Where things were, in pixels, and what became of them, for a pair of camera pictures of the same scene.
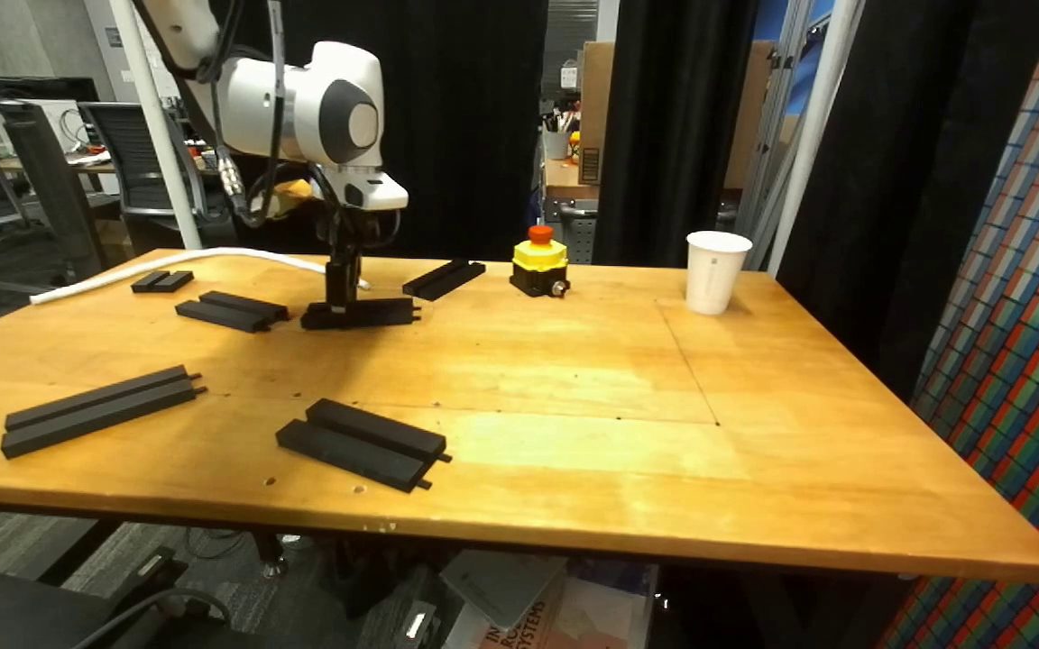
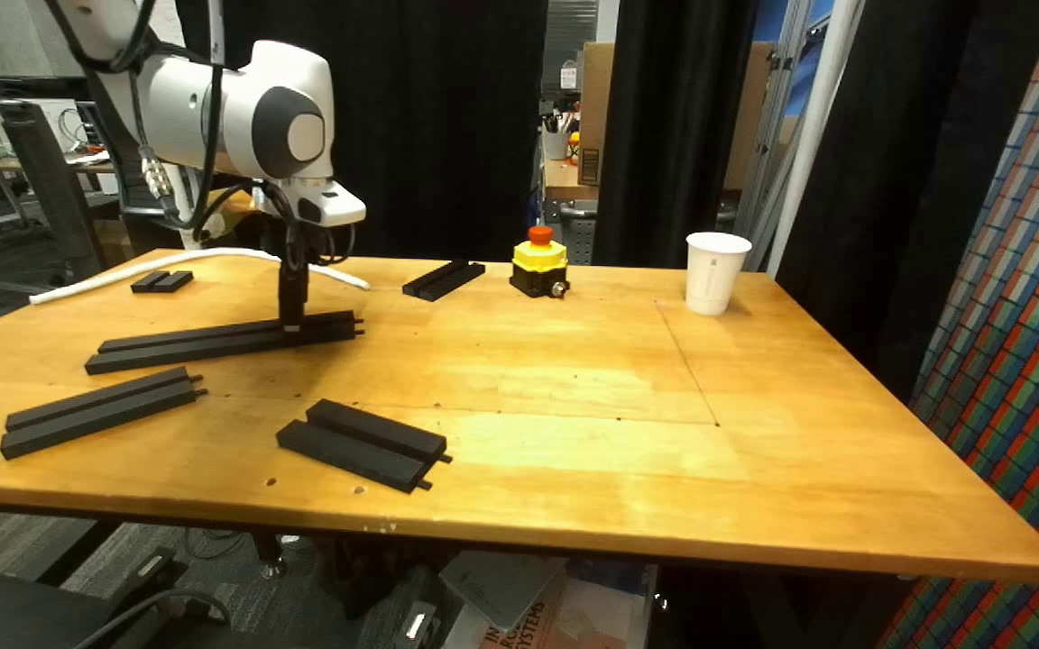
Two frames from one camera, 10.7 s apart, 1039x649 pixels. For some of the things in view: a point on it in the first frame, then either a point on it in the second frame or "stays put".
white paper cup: (716, 267) stays put
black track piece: (445, 279) stays put
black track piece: (235, 311) -> (186, 346)
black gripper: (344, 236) -> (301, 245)
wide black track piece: (364, 445) stays put
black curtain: (671, 108) stays put
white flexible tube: (186, 257) stays put
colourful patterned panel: (1008, 368) stays put
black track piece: (357, 316) -> (324, 328)
